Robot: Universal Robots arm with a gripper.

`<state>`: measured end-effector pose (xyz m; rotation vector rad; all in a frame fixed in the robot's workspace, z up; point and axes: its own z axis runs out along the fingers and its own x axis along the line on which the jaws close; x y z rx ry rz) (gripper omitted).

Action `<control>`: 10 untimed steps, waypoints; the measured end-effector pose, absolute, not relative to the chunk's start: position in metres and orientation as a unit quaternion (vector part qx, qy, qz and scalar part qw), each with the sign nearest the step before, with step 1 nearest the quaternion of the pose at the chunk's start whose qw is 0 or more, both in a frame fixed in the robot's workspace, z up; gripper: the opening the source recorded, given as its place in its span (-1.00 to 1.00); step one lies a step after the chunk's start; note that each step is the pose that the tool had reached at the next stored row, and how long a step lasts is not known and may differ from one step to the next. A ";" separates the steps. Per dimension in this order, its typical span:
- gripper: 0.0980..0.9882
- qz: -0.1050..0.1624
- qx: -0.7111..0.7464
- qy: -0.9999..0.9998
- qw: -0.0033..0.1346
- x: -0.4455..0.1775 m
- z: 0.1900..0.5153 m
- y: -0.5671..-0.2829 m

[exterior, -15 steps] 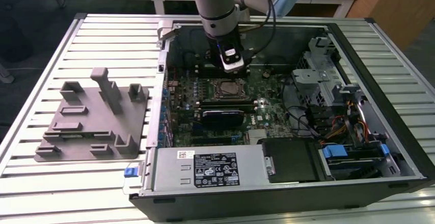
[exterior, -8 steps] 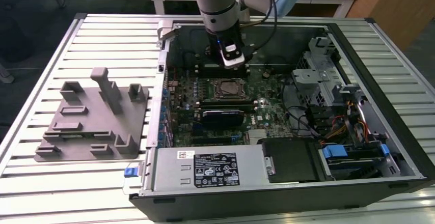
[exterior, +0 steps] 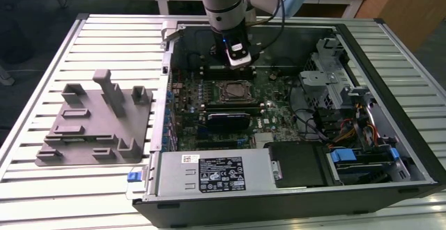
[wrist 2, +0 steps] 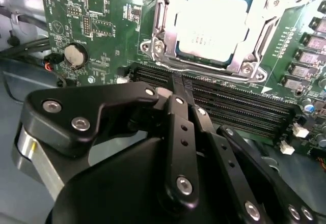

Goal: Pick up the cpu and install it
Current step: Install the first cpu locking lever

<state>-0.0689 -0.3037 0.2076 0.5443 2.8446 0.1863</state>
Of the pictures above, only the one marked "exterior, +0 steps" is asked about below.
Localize CPU socket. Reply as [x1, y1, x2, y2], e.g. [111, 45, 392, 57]
[216, 79, 255, 105]

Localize RAM slot white latches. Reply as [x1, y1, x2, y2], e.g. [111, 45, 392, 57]
[200, 65, 257, 70]
[202, 71, 259, 76]

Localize black graphics card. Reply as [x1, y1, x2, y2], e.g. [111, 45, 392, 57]
[207, 112, 252, 133]

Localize perforated metal drive cage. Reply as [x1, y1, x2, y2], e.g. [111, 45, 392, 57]
[299, 38, 353, 116]

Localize green motherboard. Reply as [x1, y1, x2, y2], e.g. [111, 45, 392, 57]
[167, 66, 304, 152]

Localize black expansion slot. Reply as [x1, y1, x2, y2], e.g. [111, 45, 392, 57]
[198, 140, 238, 148]

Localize silver chipset heatsink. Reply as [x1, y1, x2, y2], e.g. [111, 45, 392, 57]
[256, 133, 276, 149]

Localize grey parts rack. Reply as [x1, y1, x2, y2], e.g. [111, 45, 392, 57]
[35, 69, 156, 167]

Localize black rating label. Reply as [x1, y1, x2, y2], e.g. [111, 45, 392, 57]
[198, 156, 244, 192]

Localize black plastic shroud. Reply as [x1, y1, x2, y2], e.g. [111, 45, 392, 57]
[264, 141, 332, 189]

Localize green RAM stick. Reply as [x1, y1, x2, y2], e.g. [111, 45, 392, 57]
[59, 135, 115, 141]

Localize silver power supply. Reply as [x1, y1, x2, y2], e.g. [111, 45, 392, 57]
[154, 148, 283, 199]

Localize hard disk in blue carrier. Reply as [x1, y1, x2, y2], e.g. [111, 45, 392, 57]
[331, 147, 401, 167]

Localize blue case latch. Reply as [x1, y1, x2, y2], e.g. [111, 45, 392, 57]
[127, 171, 144, 183]

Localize wooden cabinet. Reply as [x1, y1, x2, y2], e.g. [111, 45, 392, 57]
[355, 0, 446, 53]

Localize pale chair base leg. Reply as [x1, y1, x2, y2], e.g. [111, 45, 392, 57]
[0, 65, 17, 86]

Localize black PC case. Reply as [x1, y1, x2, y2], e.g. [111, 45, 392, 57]
[124, 18, 441, 228]

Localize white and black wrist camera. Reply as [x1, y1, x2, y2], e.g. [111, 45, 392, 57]
[227, 40, 252, 71]

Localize yellow wire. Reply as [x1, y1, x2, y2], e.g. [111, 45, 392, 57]
[333, 129, 364, 143]

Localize orange wire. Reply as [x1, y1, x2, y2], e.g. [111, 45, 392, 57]
[365, 124, 381, 147]

